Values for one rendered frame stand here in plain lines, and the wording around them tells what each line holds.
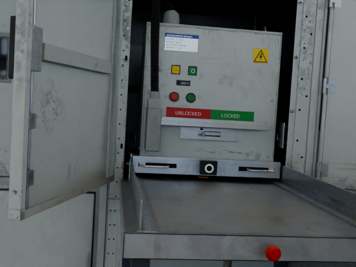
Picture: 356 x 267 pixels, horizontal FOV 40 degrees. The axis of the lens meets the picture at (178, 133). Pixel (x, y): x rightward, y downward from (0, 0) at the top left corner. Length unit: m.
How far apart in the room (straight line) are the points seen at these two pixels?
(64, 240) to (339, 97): 1.08
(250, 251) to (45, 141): 0.57
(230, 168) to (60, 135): 0.69
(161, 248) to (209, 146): 0.77
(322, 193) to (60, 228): 0.86
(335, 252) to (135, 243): 0.44
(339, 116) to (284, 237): 0.83
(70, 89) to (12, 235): 0.60
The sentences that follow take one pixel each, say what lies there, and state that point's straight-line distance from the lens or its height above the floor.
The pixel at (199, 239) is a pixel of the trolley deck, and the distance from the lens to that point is 1.04.
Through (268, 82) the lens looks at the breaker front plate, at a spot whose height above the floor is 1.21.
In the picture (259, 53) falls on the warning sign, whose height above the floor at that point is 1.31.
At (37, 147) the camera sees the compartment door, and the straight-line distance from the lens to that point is 1.22.
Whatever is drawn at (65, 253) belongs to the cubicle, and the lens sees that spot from 1.73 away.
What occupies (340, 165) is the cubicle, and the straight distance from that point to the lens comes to 1.85.
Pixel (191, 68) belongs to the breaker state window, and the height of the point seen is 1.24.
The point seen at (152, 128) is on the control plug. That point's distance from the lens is 1.60.
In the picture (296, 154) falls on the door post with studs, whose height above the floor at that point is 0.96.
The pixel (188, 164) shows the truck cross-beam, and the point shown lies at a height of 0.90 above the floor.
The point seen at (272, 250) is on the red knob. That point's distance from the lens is 1.04.
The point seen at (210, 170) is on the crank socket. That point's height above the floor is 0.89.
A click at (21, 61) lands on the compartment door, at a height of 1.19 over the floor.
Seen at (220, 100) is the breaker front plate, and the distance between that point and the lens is 1.75.
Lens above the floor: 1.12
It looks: 3 degrees down
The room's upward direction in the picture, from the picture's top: 3 degrees clockwise
